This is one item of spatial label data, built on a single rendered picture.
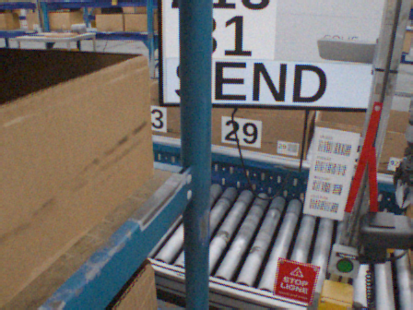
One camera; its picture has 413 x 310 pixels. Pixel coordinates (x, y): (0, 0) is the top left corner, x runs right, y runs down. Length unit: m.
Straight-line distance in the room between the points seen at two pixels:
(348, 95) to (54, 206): 0.68
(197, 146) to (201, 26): 0.10
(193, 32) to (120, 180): 0.12
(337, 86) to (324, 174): 0.19
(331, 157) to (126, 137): 0.53
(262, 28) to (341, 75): 0.19
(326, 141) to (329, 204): 0.14
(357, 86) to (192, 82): 0.56
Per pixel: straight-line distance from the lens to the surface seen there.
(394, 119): 1.65
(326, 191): 0.77
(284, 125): 1.37
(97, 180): 0.24
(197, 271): 0.39
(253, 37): 0.74
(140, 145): 0.28
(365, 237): 0.75
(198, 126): 0.30
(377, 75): 0.68
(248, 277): 1.06
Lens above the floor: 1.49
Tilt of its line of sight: 25 degrees down
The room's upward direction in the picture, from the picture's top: straight up
